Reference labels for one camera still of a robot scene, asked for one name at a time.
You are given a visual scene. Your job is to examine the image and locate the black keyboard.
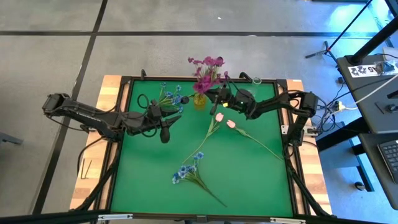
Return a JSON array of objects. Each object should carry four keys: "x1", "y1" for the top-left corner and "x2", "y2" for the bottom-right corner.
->
[{"x1": 377, "y1": 139, "x2": 398, "y2": 185}]

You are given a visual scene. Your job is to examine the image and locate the black floor cables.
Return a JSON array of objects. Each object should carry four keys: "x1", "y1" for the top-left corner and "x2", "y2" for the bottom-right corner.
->
[{"x1": 315, "y1": 79, "x2": 358, "y2": 131}]

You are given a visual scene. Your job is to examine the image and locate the silver metal bracket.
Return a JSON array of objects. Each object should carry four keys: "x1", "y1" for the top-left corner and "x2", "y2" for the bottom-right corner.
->
[
  {"x1": 97, "y1": 213, "x2": 134, "y2": 222},
  {"x1": 269, "y1": 217, "x2": 307, "y2": 224}
]

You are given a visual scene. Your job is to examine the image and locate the blue artificial flower bunch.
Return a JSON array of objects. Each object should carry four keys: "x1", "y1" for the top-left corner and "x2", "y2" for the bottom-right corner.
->
[
  {"x1": 172, "y1": 151, "x2": 229, "y2": 208},
  {"x1": 155, "y1": 82, "x2": 187, "y2": 114}
]

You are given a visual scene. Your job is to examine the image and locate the clear glass vase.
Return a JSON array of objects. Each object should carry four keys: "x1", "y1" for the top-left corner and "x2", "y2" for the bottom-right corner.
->
[{"x1": 245, "y1": 76, "x2": 262, "y2": 98}]

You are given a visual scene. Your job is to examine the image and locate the grey desk with keyboard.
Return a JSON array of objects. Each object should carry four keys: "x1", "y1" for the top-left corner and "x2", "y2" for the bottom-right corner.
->
[{"x1": 358, "y1": 132, "x2": 398, "y2": 211}]

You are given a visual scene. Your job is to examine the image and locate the black cable bundle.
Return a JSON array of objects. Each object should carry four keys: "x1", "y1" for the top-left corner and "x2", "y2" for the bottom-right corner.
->
[
  {"x1": 284, "y1": 146, "x2": 332, "y2": 217},
  {"x1": 70, "y1": 136, "x2": 121, "y2": 213}
]

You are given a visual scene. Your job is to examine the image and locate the black table frame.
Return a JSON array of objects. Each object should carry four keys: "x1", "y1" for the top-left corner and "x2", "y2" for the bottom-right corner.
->
[{"x1": 93, "y1": 73, "x2": 315, "y2": 220}]

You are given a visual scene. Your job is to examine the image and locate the black tripod stand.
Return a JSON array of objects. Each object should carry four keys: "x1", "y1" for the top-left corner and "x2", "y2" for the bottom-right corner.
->
[{"x1": 304, "y1": 0, "x2": 374, "y2": 60}]

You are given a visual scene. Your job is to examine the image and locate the pale pink artificial tulip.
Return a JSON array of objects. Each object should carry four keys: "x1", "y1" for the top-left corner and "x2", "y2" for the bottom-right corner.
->
[
  {"x1": 182, "y1": 112, "x2": 225, "y2": 164},
  {"x1": 226, "y1": 119, "x2": 284, "y2": 162}
]

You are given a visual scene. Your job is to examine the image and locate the black slanted pole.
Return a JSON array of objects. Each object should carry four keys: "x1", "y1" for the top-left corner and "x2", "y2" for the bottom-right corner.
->
[{"x1": 348, "y1": 15, "x2": 398, "y2": 65}]

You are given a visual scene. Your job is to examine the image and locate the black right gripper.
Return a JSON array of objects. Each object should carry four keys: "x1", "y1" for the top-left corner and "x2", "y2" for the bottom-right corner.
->
[{"x1": 204, "y1": 81, "x2": 239, "y2": 116}]

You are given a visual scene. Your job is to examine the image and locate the green table mat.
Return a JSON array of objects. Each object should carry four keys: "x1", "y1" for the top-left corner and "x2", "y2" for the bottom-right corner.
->
[{"x1": 110, "y1": 79, "x2": 295, "y2": 218}]

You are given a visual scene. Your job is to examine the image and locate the grey floor object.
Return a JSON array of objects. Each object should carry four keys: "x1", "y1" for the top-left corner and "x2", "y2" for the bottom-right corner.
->
[{"x1": 0, "y1": 131, "x2": 24, "y2": 147}]

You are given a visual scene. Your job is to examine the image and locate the white power strip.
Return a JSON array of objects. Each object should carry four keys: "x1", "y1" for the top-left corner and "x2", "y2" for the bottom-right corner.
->
[{"x1": 330, "y1": 100, "x2": 346, "y2": 113}]

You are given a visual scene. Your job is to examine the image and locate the black desk knob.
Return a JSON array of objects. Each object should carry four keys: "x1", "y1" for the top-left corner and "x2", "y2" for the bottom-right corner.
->
[{"x1": 374, "y1": 101, "x2": 398, "y2": 115}]

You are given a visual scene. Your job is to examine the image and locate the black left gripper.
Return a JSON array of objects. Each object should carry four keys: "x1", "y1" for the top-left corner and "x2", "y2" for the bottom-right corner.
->
[{"x1": 144, "y1": 98, "x2": 183, "y2": 144}]

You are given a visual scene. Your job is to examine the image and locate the black frame beam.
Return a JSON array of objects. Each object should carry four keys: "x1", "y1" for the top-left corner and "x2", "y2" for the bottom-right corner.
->
[{"x1": 0, "y1": 208, "x2": 398, "y2": 224}]

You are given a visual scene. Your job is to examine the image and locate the yellow glass vase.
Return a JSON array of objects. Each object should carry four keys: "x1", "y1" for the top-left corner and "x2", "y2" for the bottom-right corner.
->
[{"x1": 193, "y1": 93, "x2": 207, "y2": 111}]

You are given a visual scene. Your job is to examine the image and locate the black desk leg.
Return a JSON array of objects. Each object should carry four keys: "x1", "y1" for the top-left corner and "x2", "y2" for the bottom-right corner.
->
[{"x1": 316, "y1": 116, "x2": 376, "y2": 193}]

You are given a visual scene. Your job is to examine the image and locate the thin bent metal key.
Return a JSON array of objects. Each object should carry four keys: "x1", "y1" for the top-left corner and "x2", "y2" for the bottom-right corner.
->
[{"x1": 80, "y1": 158, "x2": 93, "y2": 180}]

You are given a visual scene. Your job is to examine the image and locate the white cable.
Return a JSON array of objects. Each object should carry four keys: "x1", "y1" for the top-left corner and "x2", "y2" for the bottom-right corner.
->
[{"x1": 343, "y1": 73, "x2": 398, "y2": 111}]

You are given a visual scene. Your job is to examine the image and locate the white printed label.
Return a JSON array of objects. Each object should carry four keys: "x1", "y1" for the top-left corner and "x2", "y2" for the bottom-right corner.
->
[{"x1": 347, "y1": 63, "x2": 382, "y2": 78}]

